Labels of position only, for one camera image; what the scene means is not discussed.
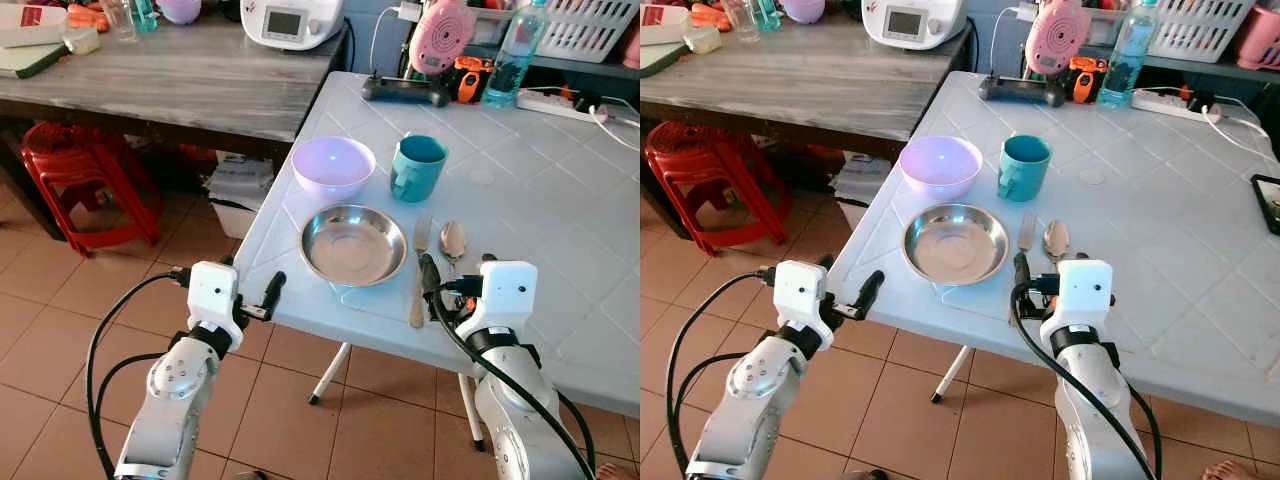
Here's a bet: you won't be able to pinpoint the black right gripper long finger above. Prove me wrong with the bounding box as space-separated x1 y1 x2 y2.
1011 251 1034 321
418 252 447 321

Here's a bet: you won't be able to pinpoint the steel spoon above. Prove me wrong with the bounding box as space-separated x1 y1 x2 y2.
1042 219 1072 267
439 220 469 283

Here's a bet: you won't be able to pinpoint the white plastic table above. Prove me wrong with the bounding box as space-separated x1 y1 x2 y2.
826 70 1280 429
231 70 641 453

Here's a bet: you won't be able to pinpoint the white storage box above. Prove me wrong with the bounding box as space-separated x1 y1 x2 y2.
204 151 277 240
829 151 893 232

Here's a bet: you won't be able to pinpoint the stainless steel plate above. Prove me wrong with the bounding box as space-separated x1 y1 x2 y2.
299 204 410 289
901 203 1012 288

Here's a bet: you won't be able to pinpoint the teal mug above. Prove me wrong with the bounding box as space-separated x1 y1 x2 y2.
997 134 1054 203
390 134 450 204

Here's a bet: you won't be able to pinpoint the purple plastic bowl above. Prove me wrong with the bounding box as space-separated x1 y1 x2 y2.
899 136 985 201
291 136 378 201

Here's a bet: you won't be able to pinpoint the red plastic stool stack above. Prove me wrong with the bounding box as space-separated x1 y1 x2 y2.
644 121 793 258
20 121 163 258

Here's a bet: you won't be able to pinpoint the white power strip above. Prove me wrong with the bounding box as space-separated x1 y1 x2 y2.
515 87 613 127
1131 87 1223 127

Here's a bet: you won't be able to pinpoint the orange and black device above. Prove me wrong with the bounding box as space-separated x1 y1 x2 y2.
455 56 497 105
1065 56 1109 105

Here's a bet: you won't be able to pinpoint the grey wooden table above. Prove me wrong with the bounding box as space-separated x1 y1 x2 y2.
0 18 353 241
640 18 977 241

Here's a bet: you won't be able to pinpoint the black handheld tool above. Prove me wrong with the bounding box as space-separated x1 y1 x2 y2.
361 73 453 109
977 73 1068 109

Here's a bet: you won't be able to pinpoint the black phone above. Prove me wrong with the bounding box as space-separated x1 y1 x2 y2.
1250 173 1280 237

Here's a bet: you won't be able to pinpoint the clear plastic water bottle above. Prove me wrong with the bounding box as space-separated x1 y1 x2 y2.
1096 0 1162 110
481 0 550 110

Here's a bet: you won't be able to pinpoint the pink round fan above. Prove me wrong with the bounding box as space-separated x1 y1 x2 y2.
1023 0 1094 77
408 0 479 77

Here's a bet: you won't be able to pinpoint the white kitchen appliance with display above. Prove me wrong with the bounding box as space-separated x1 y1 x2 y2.
241 0 347 52
861 0 969 52

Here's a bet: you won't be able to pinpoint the white plastic basket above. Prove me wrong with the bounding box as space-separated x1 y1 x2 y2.
1146 0 1257 64
532 0 641 64

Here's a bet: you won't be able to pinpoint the small pale container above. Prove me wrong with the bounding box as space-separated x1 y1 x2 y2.
61 27 102 57
683 25 724 56

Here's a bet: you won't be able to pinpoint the clear drinking glass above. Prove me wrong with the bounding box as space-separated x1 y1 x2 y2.
722 0 760 44
100 0 140 44

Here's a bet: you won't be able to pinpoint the green cutting board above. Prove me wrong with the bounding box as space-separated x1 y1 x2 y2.
0 42 72 80
640 40 692 80

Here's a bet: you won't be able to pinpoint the orange carrots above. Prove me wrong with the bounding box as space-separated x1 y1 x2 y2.
689 2 734 34
64 2 110 34

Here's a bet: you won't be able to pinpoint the white box with red label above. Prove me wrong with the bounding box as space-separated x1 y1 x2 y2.
0 0 71 49
640 0 692 47

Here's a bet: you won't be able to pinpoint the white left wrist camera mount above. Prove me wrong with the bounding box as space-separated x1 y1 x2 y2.
773 260 835 351
187 261 245 351

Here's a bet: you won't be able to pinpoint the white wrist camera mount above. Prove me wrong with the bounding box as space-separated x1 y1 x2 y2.
187 261 245 351
1040 259 1115 347
455 261 539 347
773 260 835 351

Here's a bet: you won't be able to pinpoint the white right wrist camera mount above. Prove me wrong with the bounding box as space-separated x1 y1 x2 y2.
1040 259 1115 347
455 261 539 347

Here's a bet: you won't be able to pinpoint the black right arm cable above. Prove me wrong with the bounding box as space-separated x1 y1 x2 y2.
428 288 601 480
1010 285 1165 480

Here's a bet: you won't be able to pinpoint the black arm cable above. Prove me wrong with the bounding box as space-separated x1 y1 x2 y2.
85 270 193 480
1010 285 1165 480
665 268 777 479
428 288 601 480

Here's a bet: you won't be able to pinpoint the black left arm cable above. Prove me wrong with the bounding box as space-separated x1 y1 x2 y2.
85 270 193 480
665 268 777 479

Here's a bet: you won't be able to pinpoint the white charger with cable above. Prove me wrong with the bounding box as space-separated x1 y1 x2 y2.
988 0 1041 77
367 0 425 77

